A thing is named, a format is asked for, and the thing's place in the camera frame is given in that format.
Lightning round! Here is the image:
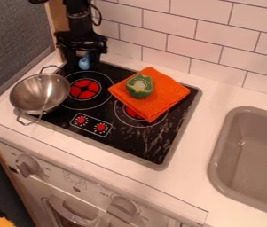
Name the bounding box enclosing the green toy pepper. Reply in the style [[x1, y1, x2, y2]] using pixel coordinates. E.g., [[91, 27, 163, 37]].
[[124, 74, 156, 99]]

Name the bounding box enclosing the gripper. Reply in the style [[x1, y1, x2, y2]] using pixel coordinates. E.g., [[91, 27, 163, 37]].
[[53, 30, 110, 74]]

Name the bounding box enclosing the orange cloth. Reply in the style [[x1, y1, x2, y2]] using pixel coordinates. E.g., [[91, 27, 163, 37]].
[[106, 66, 192, 124]]

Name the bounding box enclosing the blue toy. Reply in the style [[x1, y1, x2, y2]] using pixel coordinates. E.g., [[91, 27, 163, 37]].
[[77, 56, 93, 71]]

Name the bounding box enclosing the silver pot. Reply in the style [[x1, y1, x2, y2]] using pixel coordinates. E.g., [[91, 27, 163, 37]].
[[7, 64, 72, 127]]

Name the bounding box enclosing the toy stove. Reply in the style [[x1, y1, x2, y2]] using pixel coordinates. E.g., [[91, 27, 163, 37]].
[[13, 59, 205, 172]]

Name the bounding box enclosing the toy sink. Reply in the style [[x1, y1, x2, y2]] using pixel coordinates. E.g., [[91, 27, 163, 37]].
[[206, 106, 267, 220]]

